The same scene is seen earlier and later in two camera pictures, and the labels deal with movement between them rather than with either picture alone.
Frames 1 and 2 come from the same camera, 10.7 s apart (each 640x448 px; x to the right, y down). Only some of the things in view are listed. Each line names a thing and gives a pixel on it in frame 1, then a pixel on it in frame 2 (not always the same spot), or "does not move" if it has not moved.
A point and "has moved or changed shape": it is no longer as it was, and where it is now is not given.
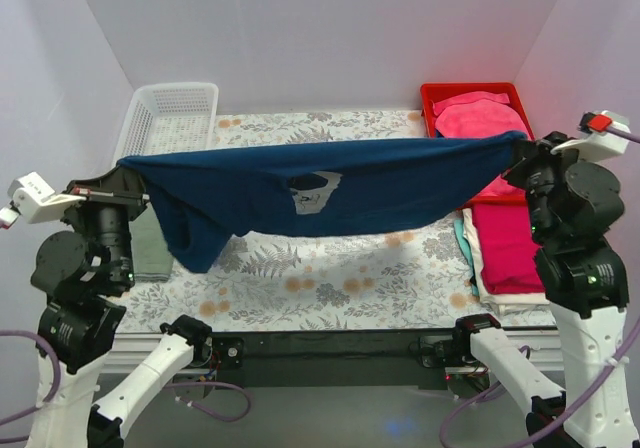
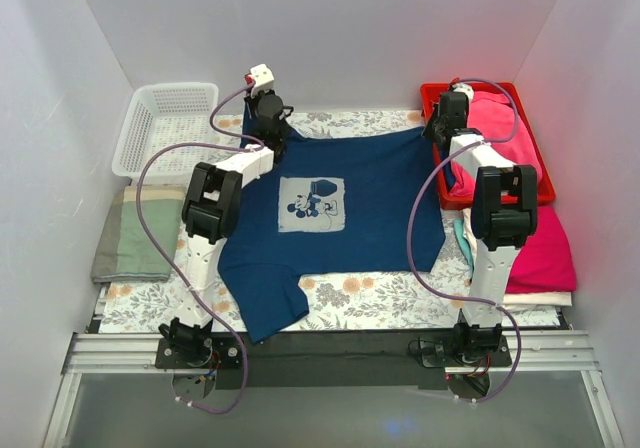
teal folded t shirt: x=458 y=225 does not move
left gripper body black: x=107 y=197 -> x=275 y=138
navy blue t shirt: x=199 y=198 has moved or changed shape
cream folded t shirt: x=503 y=304 does not move
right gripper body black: x=536 y=153 -> x=435 y=131
